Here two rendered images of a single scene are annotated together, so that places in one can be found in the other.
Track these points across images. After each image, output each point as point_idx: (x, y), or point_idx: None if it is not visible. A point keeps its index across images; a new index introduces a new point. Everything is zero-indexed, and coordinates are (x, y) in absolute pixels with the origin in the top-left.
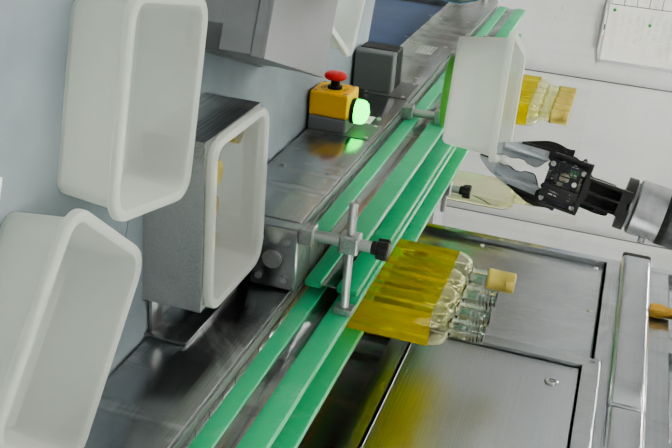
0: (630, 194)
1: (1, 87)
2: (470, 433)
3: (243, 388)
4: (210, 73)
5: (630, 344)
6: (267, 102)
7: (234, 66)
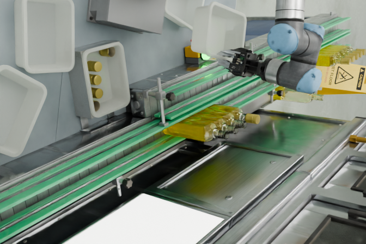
0: (261, 63)
1: None
2: (220, 178)
3: (103, 146)
4: (106, 33)
5: (325, 150)
6: (151, 49)
7: (123, 31)
